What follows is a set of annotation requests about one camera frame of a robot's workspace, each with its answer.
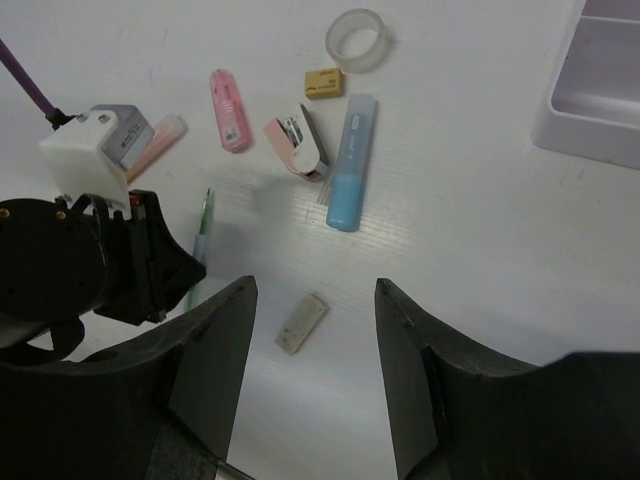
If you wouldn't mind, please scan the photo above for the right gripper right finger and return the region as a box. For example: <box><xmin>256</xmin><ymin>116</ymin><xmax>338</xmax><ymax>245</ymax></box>
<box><xmin>375</xmin><ymin>279</ymin><xmax>639</xmax><ymax>479</ymax></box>

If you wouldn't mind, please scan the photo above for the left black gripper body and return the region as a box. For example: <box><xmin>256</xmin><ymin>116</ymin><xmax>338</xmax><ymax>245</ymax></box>
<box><xmin>70</xmin><ymin>190</ymin><xmax>206</xmax><ymax>325</ymax></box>

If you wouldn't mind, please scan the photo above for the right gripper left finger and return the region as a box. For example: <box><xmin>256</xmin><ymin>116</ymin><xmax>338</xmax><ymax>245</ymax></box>
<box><xmin>1</xmin><ymin>276</ymin><xmax>258</xmax><ymax>479</ymax></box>

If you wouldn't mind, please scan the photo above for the green pen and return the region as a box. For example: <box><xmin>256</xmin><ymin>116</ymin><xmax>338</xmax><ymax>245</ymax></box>
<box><xmin>184</xmin><ymin>188</ymin><xmax>215</xmax><ymax>312</ymax></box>

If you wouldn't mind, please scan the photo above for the orange pink highlighter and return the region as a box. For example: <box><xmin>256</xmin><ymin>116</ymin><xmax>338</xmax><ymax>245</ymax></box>
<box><xmin>126</xmin><ymin>113</ymin><xmax>188</xmax><ymax>184</ymax></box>

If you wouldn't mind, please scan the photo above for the grey white eraser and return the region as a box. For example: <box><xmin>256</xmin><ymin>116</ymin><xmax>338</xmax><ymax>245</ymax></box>
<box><xmin>275</xmin><ymin>293</ymin><xmax>330</xmax><ymax>356</ymax></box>

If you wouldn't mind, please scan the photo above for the pink correction tape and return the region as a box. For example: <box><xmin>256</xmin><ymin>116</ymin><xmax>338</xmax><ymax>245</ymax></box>
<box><xmin>209</xmin><ymin>69</ymin><xmax>251</xmax><ymax>153</ymax></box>

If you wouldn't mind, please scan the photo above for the pink stapler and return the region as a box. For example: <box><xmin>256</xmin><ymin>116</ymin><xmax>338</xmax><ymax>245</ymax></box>
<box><xmin>263</xmin><ymin>103</ymin><xmax>330</xmax><ymax>182</ymax></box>

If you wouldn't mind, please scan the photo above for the blue highlighter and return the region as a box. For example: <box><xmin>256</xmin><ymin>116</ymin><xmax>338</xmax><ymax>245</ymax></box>
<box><xmin>326</xmin><ymin>93</ymin><xmax>377</xmax><ymax>232</ymax></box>

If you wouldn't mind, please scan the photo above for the yellow eraser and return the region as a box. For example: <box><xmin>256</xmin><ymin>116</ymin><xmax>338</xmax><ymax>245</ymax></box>
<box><xmin>304</xmin><ymin>68</ymin><xmax>344</xmax><ymax>100</ymax></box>

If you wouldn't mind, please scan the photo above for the clear tape roll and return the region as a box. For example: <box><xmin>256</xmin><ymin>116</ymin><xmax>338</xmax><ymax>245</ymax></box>
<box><xmin>325</xmin><ymin>8</ymin><xmax>390</xmax><ymax>74</ymax></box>

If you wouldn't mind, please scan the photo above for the left white organizer box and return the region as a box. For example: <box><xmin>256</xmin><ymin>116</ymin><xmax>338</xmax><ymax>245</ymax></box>
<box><xmin>531</xmin><ymin>1</ymin><xmax>639</xmax><ymax>170</ymax></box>

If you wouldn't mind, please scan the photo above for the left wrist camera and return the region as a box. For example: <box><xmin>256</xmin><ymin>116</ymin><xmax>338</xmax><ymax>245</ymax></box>
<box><xmin>39</xmin><ymin>105</ymin><xmax>154</xmax><ymax>219</ymax></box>

